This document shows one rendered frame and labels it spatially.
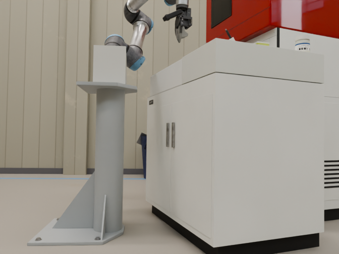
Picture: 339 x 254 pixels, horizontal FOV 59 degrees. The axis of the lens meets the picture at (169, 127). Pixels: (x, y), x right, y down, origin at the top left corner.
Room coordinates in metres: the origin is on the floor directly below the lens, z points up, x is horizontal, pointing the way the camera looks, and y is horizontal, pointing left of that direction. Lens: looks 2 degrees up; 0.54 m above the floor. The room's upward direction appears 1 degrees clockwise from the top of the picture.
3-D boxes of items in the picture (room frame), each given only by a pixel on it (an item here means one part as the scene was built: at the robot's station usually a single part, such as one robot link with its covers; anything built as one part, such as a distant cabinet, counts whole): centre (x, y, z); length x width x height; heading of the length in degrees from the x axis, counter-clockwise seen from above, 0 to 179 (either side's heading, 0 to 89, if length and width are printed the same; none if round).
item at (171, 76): (1.86, 0.00, 0.89); 0.55 x 0.09 x 0.14; 22
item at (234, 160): (1.83, -0.30, 0.41); 0.96 x 0.64 x 0.82; 22
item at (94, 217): (1.71, 0.44, 0.41); 0.51 x 0.44 x 0.82; 95
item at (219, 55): (1.54, -0.42, 0.89); 0.62 x 0.35 x 0.14; 112
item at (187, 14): (1.76, -0.07, 1.25); 0.09 x 0.08 x 0.12; 112
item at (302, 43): (1.52, -0.67, 1.01); 0.07 x 0.07 x 0.10
